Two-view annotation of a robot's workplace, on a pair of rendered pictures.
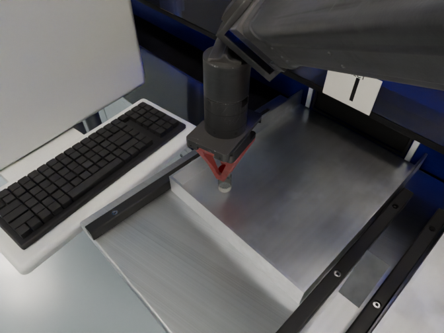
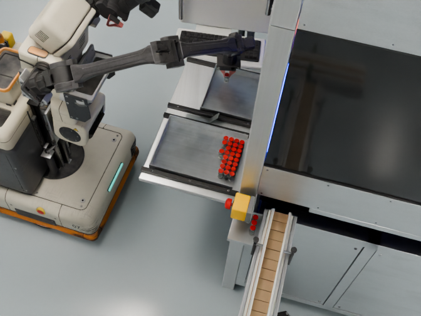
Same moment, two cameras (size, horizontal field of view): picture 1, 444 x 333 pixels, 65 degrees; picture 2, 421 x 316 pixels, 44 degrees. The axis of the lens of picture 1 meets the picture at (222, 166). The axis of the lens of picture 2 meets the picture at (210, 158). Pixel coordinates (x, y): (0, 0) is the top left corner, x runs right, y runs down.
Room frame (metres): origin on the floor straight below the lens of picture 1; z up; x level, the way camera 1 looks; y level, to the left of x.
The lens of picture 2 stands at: (-0.57, -1.30, 2.66)
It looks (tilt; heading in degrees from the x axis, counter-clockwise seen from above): 57 degrees down; 56
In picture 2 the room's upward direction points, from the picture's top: 5 degrees clockwise
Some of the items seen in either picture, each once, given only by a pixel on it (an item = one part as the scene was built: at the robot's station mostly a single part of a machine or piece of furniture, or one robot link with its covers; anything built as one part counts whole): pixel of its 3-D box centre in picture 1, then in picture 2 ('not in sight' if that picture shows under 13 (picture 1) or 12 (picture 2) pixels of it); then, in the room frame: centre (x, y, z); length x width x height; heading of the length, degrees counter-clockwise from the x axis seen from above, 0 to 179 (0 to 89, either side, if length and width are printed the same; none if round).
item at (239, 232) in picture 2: not in sight; (249, 229); (0.06, -0.67, 0.87); 0.14 x 0.13 x 0.02; 134
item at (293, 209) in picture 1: (300, 172); (245, 96); (0.39, -0.13, 0.90); 0.34 x 0.26 x 0.04; 134
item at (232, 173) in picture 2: not in sight; (236, 160); (0.17, -0.40, 0.91); 0.18 x 0.02 x 0.05; 43
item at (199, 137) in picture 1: (225, 114); (229, 57); (0.37, 0.00, 1.03); 0.10 x 0.07 x 0.07; 149
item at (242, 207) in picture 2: not in sight; (242, 207); (0.04, -0.62, 1.00); 0.08 x 0.07 x 0.07; 134
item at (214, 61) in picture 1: (227, 71); not in sight; (0.38, -0.01, 1.09); 0.07 x 0.06 x 0.07; 169
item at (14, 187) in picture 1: (94, 160); (219, 45); (0.49, 0.26, 0.82); 0.40 x 0.14 x 0.02; 142
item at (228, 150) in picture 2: not in sight; (225, 157); (0.14, -0.37, 0.91); 0.18 x 0.02 x 0.05; 43
